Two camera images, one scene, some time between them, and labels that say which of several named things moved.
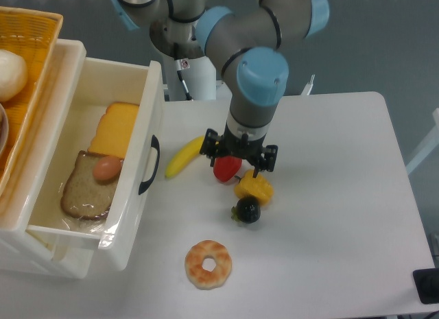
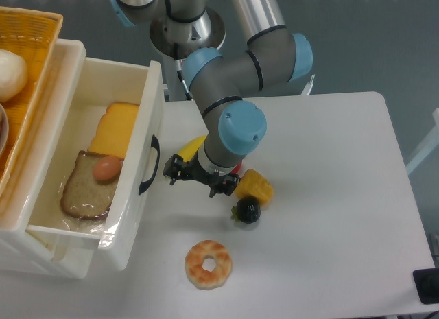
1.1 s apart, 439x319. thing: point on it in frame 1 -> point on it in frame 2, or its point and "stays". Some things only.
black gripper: (241, 147) -> (195, 170)
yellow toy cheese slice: (113, 130) stays
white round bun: (14, 71) stays
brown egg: (106, 168) stays
